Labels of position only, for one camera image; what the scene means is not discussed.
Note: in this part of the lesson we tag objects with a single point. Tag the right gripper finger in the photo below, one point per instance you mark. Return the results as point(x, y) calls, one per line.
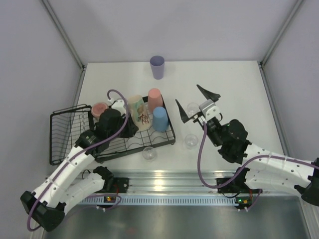
point(183, 115)
point(207, 94)

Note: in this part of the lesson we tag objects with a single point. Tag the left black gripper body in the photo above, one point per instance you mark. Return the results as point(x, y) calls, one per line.
point(127, 132)

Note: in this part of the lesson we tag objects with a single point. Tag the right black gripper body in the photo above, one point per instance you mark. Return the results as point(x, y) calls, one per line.
point(196, 117)

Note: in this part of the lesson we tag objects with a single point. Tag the cream seashell mug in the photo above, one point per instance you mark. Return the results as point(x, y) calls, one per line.
point(139, 112)

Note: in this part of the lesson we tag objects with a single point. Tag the blue plastic tumbler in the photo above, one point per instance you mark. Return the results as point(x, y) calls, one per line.
point(160, 119)

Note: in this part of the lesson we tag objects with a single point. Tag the salmon pink plastic tumbler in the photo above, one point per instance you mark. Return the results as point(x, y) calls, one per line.
point(154, 99)

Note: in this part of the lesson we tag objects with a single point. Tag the pink ghost pattern mug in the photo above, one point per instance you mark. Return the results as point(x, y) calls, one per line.
point(97, 109)

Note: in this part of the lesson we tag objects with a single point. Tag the purple plastic tumbler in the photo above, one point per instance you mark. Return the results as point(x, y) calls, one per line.
point(157, 66)

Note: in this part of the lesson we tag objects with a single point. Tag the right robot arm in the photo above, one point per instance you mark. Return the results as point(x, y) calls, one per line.
point(259, 169)

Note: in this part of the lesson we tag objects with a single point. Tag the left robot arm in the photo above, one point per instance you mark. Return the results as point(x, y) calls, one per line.
point(50, 202)

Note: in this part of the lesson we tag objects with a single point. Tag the clear glass upper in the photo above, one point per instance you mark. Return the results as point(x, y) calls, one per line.
point(192, 108)

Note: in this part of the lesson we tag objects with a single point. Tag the clear glass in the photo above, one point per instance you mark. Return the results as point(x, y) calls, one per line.
point(149, 154)
point(191, 141)
point(192, 108)

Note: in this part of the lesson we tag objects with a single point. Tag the clear glass middle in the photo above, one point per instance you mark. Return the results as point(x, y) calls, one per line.
point(191, 141)

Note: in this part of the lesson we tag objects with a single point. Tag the clear glass lower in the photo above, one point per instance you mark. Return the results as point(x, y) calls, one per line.
point(149, 154)

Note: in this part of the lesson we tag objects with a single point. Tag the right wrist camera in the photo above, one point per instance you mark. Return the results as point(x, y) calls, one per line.
point(209, 110)

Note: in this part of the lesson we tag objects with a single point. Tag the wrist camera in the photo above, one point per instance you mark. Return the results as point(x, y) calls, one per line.
point(209, 110)
point(117, 104)

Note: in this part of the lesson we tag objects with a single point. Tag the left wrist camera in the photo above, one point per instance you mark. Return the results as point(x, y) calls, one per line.
point(117, 104)

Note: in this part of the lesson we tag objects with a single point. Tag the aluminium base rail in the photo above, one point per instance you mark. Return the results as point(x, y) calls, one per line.
point(163, 181)

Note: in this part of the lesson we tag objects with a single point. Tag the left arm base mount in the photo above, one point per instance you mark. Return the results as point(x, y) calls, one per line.
point(117, 184)

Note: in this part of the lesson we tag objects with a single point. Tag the perforated cable tray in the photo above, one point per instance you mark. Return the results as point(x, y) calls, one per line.
point(164, 201)

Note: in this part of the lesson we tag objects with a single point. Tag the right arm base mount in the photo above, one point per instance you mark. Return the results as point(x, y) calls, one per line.
point(229, 185)

